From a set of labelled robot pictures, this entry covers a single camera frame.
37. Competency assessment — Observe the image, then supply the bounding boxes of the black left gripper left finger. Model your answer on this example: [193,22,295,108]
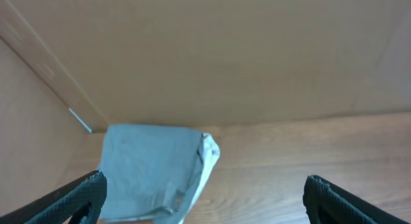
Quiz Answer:
[1,170,107,223]

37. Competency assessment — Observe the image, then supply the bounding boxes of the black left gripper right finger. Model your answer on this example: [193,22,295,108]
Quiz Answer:
[302,175,407,224]

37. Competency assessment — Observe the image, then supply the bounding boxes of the grey shorts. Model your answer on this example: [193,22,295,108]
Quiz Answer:
[99,124,204,223]

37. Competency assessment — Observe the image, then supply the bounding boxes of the beige folded shorts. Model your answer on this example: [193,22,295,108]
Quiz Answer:
[177,133,221,224]

